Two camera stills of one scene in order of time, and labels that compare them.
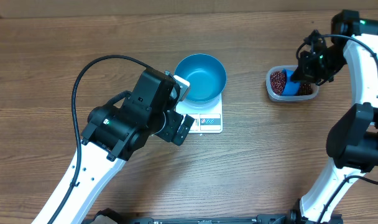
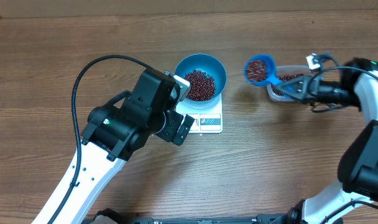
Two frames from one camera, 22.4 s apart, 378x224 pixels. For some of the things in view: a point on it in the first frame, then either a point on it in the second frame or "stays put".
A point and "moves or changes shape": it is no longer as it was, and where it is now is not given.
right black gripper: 304,74 to 304,97
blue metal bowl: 206,74 stays put
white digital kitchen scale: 209,120 stays put
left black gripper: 175,120 stays put
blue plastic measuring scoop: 291,88 moves or changes shape
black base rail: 110,216 stays put
